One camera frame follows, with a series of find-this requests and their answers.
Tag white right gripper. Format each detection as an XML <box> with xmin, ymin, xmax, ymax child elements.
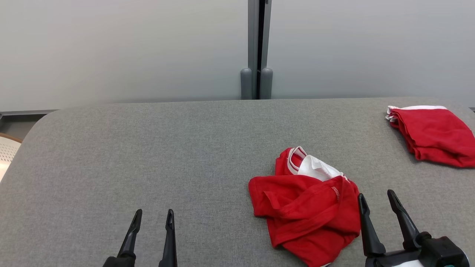
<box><xmin>357</xmin><ymin>189</ymin><xmax>427</xmax><ymax>267</ymax></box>

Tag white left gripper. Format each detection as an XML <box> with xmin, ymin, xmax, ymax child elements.
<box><xmin>102</xmin><ymin>209</ymin><xmax>178</xmax><ymax>267</ymax></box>

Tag red Bulls basketball jersey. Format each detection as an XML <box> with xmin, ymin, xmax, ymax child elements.
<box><xmin>248</xmin><ymin>146</ymin><xmax>361</xmax><ymax>267</ymax></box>

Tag red shorts with white stripes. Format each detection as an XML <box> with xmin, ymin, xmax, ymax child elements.
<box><xmin>385</xmin><ymin>105</ymin><xmax>475</xmax><ymax>168</ymax></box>

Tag white perforated basket brown rim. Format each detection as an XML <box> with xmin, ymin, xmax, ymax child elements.
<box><xmin>0</xmin><ymin>133</ymin><xmax>22</xmax><ymax>182</ymax></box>

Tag grey wall base rail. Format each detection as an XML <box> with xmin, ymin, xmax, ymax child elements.
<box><xmin>0</xmin><ymin>109</ymin><xmax>59</xmax><ymax>116</ymax></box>

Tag grey partition post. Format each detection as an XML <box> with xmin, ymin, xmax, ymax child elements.
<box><xmin>240</xmin><ymin>0</ymin><xmax>258</xmax><ymax>100</ymax></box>
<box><xmin>260</xmin><ymin>0</ymin><xmax>273</xmax><ymax>100</ymax></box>

